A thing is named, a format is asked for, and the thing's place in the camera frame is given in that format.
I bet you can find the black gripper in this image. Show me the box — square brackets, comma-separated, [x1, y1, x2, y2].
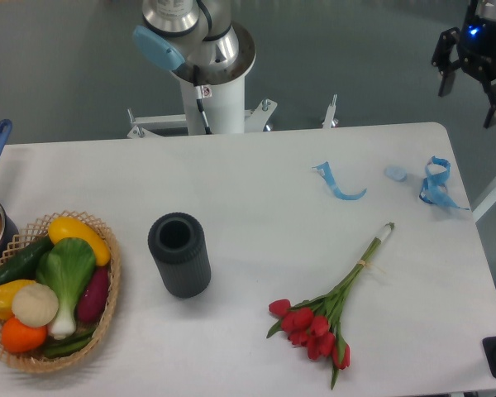
[431, 1, 496, 128]

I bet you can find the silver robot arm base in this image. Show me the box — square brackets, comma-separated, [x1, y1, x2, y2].
[132, 0, 256, 85]

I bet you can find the tangled blue ribbon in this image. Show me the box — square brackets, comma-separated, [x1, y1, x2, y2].
[418, 156, 470, 211]

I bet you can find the blue ribbon strip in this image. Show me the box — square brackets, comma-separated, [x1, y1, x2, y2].
[313, 161, 367, 201]

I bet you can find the red tulip bouquet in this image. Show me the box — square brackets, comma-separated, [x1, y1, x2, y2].
[266, 222, 395, 388]

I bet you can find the dark grey ribbed vase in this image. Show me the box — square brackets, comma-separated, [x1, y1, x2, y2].
[147, 213, 211, 299]

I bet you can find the purple sweet potato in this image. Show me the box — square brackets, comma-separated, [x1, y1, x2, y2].
[76, 267, 109, 323]

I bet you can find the green bok choy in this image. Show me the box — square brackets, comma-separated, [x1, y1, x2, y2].
[36, 237, 96, 340]

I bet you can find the woven wicker basket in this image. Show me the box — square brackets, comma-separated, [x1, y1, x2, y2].
[0, 210, 122, 374]

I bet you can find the dark green cucumber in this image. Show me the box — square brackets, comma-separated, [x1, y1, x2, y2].
[0, 236, 53, 285]

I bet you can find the green vegetable under basket items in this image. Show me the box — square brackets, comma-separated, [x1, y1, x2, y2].
[42, 328, 94, 359]

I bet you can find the cream white garlic bulb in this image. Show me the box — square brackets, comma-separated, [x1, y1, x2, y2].
[12, 283, 59, 328]

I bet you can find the yellow bell pepper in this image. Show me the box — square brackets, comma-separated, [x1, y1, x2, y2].
[0, 280, 35, 321]

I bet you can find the orange fruit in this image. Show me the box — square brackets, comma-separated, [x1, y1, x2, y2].
[1, 318, 47, 353]

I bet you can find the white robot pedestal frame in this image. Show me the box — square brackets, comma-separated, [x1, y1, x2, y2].
[126, 76, 340, 140]

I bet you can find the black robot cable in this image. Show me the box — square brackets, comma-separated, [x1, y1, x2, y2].
[191, 64, 213, 136]

